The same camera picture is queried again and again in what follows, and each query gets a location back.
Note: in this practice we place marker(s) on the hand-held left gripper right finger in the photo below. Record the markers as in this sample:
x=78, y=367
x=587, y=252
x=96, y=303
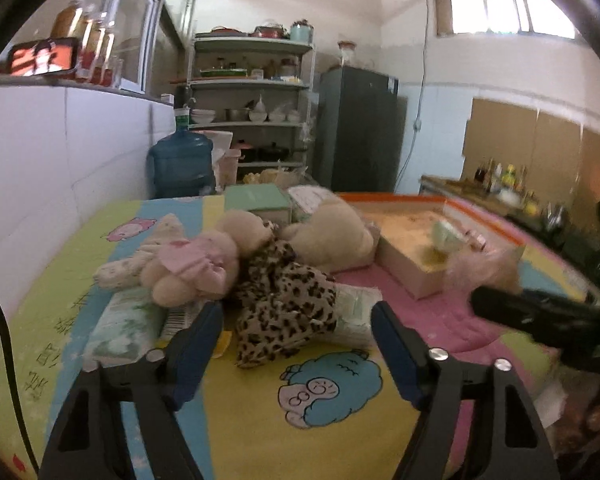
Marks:
x=395, y=355

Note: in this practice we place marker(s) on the pink fluffy soft toy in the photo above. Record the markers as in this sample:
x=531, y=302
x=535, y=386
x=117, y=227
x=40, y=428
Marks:
x=480, y=267

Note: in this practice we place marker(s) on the leopard print plush toy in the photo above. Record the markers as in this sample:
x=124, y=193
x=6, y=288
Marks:
x=280, y=300

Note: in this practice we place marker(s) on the row of condiment bottles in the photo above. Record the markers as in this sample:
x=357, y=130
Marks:
x=505, y=180

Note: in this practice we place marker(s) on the cream plush bear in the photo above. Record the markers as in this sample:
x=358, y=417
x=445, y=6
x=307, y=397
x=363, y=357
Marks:
x=330, y=240

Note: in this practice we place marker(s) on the teal pot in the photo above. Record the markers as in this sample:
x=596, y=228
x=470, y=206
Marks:
x=302, y=32

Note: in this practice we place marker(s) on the green cardboard box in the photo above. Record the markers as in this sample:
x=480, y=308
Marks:
x=255, y=197

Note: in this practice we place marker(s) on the light green soft toy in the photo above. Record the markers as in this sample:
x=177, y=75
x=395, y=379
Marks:
x=447, y=237

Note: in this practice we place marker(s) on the wall socket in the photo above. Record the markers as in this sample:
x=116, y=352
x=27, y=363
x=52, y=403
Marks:
x=418, y=125

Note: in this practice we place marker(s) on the white floral printed pack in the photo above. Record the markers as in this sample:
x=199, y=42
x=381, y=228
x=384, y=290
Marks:
x=305, y=200

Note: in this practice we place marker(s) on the sliding glass window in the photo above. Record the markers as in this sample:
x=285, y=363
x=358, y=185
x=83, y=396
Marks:
x=130, y=35

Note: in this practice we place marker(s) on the cartoon printed blanket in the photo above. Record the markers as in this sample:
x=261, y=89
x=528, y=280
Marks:
x=330, y=410

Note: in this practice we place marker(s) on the dark refrigerator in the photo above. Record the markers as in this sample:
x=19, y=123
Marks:
x=357, y=130

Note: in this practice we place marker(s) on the green tissue pack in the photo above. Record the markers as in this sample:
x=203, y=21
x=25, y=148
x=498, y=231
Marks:
x=125, y=330
x=355, y=310

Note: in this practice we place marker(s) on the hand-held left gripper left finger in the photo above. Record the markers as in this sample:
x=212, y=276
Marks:
x=200, y=345

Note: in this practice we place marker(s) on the white cardboard carton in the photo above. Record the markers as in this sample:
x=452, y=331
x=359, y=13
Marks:
x=220, y=142

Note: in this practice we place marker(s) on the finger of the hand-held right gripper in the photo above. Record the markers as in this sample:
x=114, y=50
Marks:
x=520, y=312

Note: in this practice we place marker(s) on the white bowl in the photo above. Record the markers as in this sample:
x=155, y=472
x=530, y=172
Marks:
x=202, y=116

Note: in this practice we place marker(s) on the white floral plush toy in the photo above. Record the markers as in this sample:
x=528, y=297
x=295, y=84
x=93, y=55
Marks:
x=122, y=267

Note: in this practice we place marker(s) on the pink plastic bin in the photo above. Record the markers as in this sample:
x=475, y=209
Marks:
x=228, y=167

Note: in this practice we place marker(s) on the green tray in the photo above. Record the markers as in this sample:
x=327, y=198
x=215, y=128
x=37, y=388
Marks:
x=222, y=72

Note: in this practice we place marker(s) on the plastic bag of food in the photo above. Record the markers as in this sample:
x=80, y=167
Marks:
x=275, y=177

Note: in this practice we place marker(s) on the blue water jug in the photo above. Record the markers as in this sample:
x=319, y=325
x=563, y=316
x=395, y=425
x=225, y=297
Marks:
x=180, y=160

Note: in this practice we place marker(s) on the orange rimmed cardboard box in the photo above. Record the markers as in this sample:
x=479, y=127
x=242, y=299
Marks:
x=405, y=225

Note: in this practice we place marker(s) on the black wok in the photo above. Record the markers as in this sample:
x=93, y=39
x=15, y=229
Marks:
x=275, y=152

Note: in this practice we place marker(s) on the cardboard sheet on wall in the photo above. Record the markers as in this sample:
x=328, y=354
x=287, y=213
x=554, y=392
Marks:
x=530, y=135

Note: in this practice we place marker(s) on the metal shelf rack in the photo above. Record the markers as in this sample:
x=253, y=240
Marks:
x=252, y=85

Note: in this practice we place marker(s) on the smartphone with lit screen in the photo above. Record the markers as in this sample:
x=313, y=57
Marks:
x=42, y=57

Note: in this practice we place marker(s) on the red pot with glass lid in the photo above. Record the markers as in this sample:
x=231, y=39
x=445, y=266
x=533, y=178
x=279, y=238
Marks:
x=270, y=30

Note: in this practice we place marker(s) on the kitchen counter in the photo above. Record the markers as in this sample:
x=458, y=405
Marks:
x=460, y=187

